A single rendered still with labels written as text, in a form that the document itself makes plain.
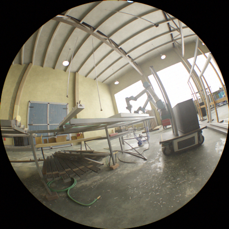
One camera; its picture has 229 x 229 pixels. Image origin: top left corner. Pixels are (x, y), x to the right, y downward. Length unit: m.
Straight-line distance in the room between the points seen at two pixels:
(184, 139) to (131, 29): 8.54
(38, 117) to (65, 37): 7.03
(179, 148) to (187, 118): 0.50
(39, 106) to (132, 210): 7.80
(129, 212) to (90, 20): 8.43
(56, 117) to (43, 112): 1.24
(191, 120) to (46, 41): 9.61
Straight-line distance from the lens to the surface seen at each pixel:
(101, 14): 7.77
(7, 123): 0.77
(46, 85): 8.83
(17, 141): 1.53
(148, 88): 1.35
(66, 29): 8.10
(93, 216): 0.84
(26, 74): 9.44
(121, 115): 1.20
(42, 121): 7.33
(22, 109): 8.03
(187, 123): 1.49
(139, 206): 0.81
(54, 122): 7.34
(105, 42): 6.23
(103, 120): 0.91
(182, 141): 1.42
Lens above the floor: 0.69
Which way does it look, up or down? 12 degrees up
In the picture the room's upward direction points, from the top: 12 degrees counter-clockwise
